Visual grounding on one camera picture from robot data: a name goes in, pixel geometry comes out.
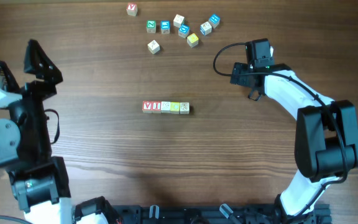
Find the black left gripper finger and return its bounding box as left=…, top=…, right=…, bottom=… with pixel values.
left=0, top=60, right=20, bottom=93
left=24, top=39, right=63, bottom=84

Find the yellow wooden block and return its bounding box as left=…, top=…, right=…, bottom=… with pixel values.
left=186, top=33, right=199, bottom=48
left=170, top=102, right=180, bottom=114

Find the block with blue side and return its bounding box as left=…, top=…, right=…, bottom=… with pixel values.
left=180, top=102, right=190, bottom=114

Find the yellow wooden block front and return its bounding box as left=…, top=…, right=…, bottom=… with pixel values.
left=170, top=102, right=180, bottom=114

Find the plain wooden block lowest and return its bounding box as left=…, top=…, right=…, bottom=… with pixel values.
left=161, top=101, right=171, bottom=113

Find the red I wooden block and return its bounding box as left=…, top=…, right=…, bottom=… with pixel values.
left=152, top=101, right=162, bottom=113

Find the red A wooden block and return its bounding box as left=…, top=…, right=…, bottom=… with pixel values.
left=142, top=101, right=152, bottom=113

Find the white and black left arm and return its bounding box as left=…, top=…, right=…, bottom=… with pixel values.
left=0, top=39, right=123, bottom=223

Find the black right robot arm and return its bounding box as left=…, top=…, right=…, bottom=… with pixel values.
left=230, top=39, right=358, bottom=223

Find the plain picture wooden block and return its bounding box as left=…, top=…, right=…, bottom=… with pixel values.
left=200, top=22, right=213, bottom=35

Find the blue top right block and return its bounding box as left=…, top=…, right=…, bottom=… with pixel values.
left=208, top=14, right=221, bottom=29

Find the blue D wooden block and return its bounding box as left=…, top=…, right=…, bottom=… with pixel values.
left=178, top=24, right=190, bottom=39

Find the plain leaf wooden block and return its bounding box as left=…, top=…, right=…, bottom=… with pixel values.
left=173, top=14, right=185, bottom=28

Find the blue letter wooden block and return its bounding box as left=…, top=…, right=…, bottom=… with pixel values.
left=160, top=21, right=170, bottom=34

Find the violin picture wooden block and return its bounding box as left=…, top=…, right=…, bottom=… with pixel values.
left=147, top=40, right=160, bottom=54

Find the green Z wooden block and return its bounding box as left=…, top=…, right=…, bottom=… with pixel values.
left=146, top=20, right=157, bottom=33

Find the red Y wooden block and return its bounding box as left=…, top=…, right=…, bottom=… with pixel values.
left=126, top=2, right=138, bottom=16

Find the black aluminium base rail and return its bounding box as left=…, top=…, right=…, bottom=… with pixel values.
left=110, top=203, right=333, bottom=224

